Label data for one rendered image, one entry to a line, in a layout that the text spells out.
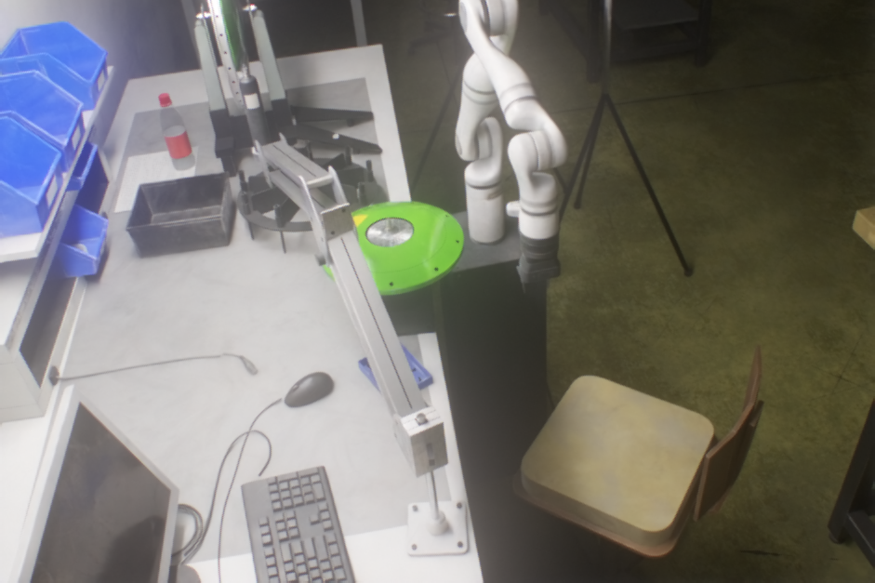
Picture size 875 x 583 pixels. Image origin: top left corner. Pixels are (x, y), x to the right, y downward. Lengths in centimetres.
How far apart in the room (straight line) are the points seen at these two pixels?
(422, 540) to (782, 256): 240
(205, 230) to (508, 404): 97
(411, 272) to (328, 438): 37
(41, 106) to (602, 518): 158
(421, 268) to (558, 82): 313
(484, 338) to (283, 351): 62
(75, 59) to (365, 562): 155
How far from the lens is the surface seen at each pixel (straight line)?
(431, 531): 145
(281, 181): 162
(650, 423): 201
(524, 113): 150
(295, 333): 185
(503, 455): 258
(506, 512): 260
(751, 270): 346
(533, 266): 162
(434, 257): 172
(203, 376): 182
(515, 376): 234
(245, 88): 174
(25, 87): 216
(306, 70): 296
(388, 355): 129
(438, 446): 128
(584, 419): 200
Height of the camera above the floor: 214
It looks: 37 degrees down
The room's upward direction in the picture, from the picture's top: 6 degrees counter-clockwise
